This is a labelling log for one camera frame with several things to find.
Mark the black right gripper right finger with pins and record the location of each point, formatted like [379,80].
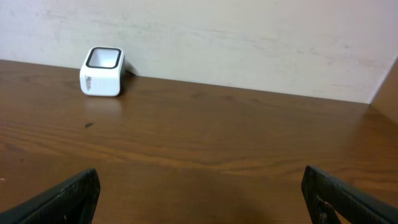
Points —
[326,197]

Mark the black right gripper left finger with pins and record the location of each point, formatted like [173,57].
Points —
[71,201]

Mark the white barcode scanner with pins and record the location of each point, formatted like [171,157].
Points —
[102,71]

